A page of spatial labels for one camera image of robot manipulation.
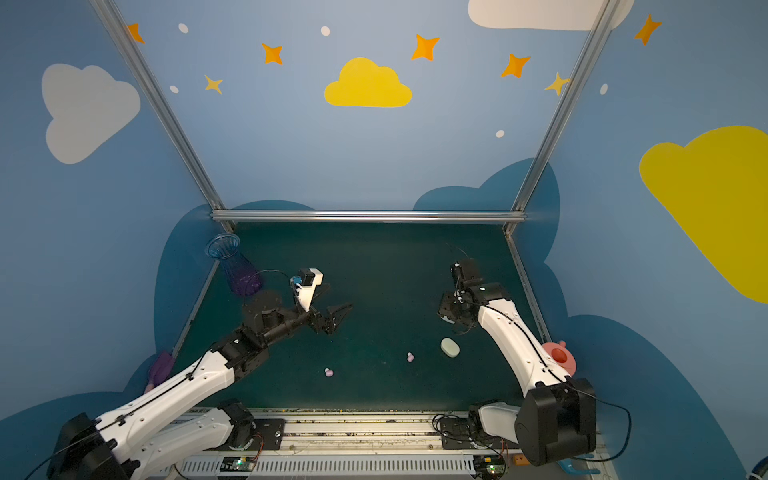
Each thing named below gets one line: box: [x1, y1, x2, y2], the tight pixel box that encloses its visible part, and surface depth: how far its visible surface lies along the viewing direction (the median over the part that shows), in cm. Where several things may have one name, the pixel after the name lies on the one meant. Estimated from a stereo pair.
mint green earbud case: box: [440, 338, 460, 358], surface depth 90 cm
